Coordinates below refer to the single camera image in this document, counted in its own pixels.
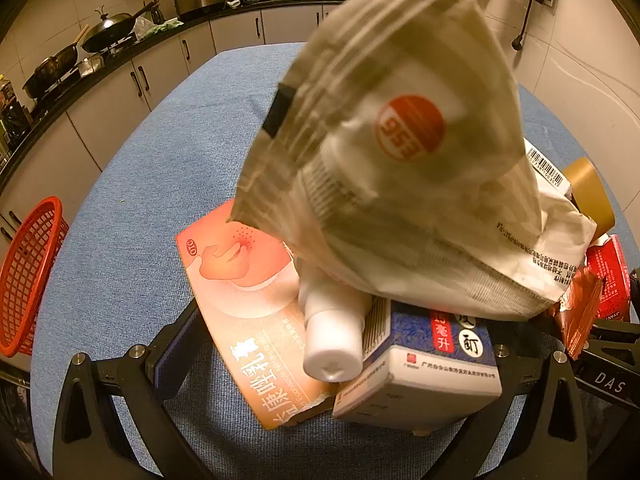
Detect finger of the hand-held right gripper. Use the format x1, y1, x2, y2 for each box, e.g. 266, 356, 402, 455
592, 320, 640, 348
572, 347, 640, 407

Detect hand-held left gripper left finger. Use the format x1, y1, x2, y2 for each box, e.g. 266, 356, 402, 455
52, 300, 216, 480

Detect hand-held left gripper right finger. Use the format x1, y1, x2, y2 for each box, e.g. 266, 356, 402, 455
450, 340, 588, 480

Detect red foil snack packet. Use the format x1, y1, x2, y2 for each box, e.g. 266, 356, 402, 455
545, 265, 606, 361

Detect orange medicine box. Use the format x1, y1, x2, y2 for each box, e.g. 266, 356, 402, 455
175, 197, 341, 433

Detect brown tape roll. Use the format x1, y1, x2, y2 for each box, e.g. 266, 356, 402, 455
562, 156, 617, 236

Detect red plastic basket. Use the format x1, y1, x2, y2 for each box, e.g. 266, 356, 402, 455
0, 196, 71, 358

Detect striped white paper bag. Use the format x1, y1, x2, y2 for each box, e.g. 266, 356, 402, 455
227, 0, 598, 321

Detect blue and white medicine box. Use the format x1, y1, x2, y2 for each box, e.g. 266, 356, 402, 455
332, 295, 503, 433

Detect blue tablecloth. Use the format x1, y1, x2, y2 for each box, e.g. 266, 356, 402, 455
30, 42, 640, 480

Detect white plastic bottle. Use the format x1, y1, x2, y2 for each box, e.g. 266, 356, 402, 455
297, 257, 373, 383

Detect white barcode box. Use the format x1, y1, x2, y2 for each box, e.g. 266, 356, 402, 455
522, 137, 573, 201

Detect grey kitchen base cabinets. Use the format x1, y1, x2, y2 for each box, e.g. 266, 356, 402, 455
0, 2, 361, 261

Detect dark frying pan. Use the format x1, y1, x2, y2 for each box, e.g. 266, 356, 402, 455
22, 42, 85, 99

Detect green vegetables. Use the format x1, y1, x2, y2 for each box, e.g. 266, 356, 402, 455
141, 16, 184, 39

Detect lidded black wok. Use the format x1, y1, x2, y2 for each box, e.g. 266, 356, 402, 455
80, 5, 161, 54

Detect black kitchen countertop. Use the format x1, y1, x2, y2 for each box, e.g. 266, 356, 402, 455
0, 0, 366, 196

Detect black power cable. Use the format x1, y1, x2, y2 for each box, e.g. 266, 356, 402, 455
512, 0, 537, 52

